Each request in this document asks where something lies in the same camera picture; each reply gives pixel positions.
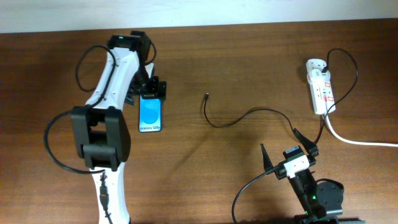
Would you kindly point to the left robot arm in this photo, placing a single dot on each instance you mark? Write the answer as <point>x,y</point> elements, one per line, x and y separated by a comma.
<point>101,134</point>

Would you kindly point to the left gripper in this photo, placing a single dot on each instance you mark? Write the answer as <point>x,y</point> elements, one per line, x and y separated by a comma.
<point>152,90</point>

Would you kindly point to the white power strip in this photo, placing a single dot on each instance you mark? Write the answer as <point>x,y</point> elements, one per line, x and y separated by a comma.
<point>321,92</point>

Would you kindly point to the white USB charger plug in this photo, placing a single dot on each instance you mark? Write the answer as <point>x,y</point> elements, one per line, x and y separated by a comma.
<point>317,75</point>

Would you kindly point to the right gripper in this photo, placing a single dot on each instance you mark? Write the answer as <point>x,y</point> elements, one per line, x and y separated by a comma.
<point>311,148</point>

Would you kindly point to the blue Galaxy smartphone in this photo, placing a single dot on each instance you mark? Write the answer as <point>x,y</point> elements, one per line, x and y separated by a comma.
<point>150,115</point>

